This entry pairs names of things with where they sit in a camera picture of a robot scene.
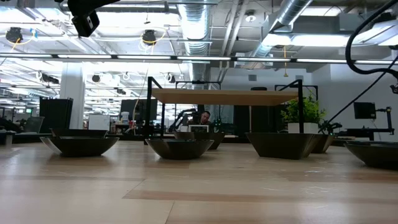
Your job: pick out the green plant white pot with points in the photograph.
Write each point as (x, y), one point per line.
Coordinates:
(303, 112)

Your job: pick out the white building column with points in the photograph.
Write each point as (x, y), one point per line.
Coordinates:
(72, 95)

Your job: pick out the black monitor on stand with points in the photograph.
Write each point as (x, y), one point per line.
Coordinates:
(364, 110)

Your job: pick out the black cabinet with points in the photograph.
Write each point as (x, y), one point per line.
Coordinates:
(56, 113)

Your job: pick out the white framed tablet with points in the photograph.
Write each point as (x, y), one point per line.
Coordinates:
(198, 128)

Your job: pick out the black background table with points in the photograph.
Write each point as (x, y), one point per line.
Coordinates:
(367, 133)

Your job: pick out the black leaf-shaped mini plate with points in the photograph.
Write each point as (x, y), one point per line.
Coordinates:
(81, 148)
(373, 155)
(179, 150)

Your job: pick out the black teardrop mini plate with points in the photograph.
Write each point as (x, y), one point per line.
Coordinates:
(259, 88)

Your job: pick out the small wooden shelf black legs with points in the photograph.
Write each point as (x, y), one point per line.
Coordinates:
(224, 97)

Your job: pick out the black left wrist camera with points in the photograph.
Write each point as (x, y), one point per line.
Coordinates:
(85, 23)

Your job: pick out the grey office chair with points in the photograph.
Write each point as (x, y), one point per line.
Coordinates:
(32, 124)

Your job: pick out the long ceiling light bar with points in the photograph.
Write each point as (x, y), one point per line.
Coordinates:
(199, 58)

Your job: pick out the person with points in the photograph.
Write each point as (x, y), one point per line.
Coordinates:
(204, 118)

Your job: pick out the silver ventilation duct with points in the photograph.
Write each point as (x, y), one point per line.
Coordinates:
(280, 28)
(194, 28)

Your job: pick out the black background robot arm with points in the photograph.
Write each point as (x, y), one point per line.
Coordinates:
(182, 119)

